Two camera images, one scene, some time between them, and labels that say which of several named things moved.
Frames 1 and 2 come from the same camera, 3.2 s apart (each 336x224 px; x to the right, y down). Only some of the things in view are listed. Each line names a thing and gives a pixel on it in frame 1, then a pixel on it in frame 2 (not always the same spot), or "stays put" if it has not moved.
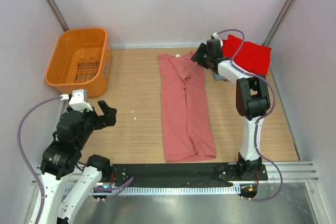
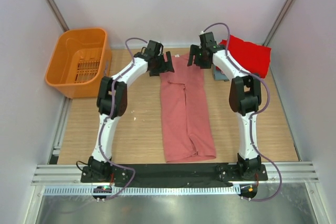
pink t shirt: (187, 128) stays put
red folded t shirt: (252, 56) stays put
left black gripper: (108, 118) to (168, 67)
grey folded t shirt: (218, 77) stays put
